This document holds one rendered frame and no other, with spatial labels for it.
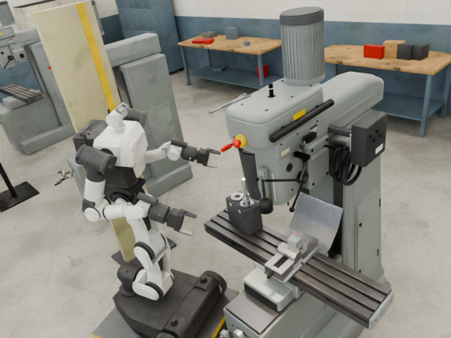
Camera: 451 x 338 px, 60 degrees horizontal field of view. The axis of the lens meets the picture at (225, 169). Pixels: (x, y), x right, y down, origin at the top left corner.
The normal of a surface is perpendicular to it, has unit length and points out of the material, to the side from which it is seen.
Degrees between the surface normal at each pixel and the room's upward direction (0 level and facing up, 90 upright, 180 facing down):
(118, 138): 7
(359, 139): 90
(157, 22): 90
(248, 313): 0
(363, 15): 90
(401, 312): 0
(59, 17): 90
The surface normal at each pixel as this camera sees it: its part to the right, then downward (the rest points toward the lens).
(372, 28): -0.71, 0.44
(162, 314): -0.15, -0.85
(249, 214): 0.55, 0.36
